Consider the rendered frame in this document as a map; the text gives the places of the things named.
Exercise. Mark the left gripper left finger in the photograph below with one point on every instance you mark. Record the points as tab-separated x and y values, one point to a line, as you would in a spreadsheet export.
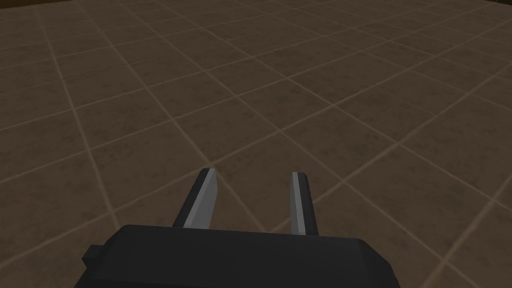
198	204

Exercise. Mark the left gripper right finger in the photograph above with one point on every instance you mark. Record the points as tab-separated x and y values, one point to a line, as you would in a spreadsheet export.
302	208

